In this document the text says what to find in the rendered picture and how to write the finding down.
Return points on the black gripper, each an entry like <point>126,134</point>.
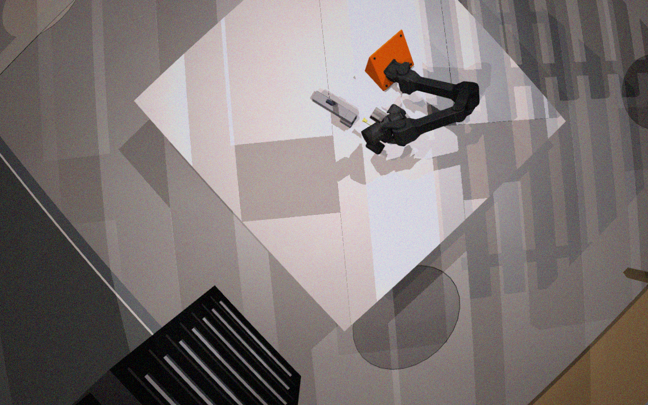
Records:
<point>378,147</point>

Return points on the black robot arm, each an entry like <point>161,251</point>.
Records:
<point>465,96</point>

